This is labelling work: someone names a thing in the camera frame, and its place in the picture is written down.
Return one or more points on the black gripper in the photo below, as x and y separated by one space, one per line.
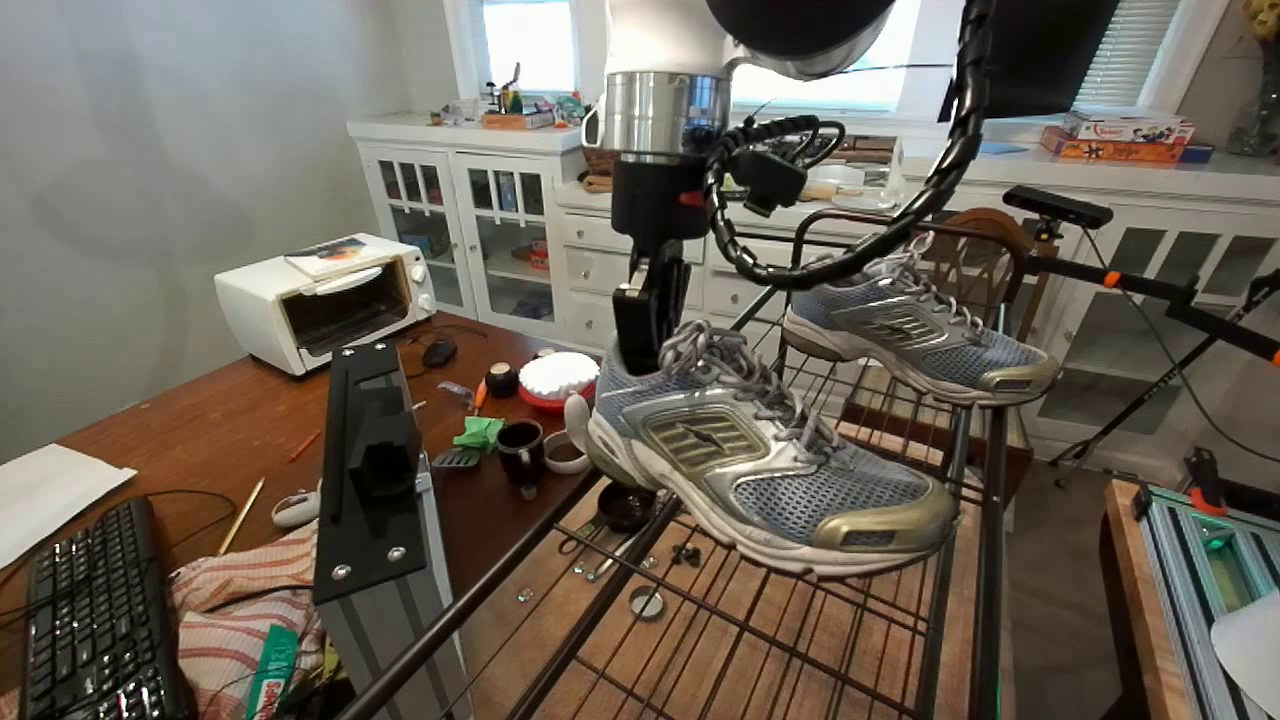
662 202

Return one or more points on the blue grey running sneaker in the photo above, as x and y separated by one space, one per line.
745 466
922 342

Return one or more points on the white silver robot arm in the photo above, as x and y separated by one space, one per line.
662 113

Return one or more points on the red bowl white inside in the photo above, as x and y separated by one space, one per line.
559 377

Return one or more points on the small black jar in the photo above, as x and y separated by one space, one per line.
502 380

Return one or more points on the white mug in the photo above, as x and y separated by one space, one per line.
564 456

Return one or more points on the black mug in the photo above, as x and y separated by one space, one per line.
520 450

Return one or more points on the green crumpled wrapper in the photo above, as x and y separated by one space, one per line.
477 429

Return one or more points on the black computer mouse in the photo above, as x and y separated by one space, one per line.
441 355

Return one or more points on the white glass door cabinet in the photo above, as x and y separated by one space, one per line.
455 212

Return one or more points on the chrome metal tool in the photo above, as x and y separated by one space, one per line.
583 537

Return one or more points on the small metal bolt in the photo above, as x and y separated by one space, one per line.
687 554

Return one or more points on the dark pocket calculator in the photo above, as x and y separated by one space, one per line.
455 461

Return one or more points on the small colourful figurines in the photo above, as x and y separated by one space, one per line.
512 105

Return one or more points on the silver round disc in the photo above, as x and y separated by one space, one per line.
651 602

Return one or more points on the white framed window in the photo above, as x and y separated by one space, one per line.
526 41
854 87

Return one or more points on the colourful magazine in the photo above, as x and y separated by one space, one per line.
332 258

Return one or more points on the black metal mounting plate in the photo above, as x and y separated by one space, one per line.
366 466

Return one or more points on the brown wooden chair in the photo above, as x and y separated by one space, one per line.
980 246

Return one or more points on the white toaster oven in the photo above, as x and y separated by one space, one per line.
265 313

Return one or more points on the small white device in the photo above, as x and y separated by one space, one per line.
299 507

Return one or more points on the wooden pencil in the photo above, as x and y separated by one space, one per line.
242 515

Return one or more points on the black flat panel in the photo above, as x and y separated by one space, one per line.
1055 55

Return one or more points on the colourful game boxes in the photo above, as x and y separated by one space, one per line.
1115 137

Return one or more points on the black tripod stand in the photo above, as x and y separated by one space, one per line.
1145 287

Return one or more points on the white low shelf cabinet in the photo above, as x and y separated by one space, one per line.
1145 202

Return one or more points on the pink striped cloth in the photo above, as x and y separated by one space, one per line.
235 605

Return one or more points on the green yellow tube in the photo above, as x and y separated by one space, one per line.
272 665

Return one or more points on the white paper sheet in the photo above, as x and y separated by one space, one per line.
55 501

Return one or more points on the black computer keyboard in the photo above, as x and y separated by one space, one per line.
101 612

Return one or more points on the dark flower vase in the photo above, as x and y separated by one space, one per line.
1260 92

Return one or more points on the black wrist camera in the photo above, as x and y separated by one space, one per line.
764 177

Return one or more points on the black stereo camera bar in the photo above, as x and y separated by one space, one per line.
1055 204

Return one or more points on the grey aluminium extrusion rail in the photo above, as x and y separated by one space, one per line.
1203 585
384 640

